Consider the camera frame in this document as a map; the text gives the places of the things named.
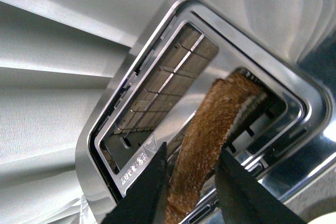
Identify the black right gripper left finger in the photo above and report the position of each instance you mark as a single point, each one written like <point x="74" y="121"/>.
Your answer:
<point x="146" y="200"/>

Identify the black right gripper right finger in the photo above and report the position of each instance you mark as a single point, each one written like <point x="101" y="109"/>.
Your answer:
<point x="242" y="199"/>

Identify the brown bread slice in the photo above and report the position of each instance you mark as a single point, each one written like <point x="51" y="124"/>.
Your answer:
<point x="223" y="107"/>

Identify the white round plate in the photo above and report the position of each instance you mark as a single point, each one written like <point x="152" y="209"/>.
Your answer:
<point x="325" y="219"/>

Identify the beige two-slot toaster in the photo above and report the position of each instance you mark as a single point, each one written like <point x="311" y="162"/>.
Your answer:
<point x="285" y="142"/>

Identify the grey curtain backdrop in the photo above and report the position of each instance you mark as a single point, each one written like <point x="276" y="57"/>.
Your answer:
<point x="57" y="57"/>

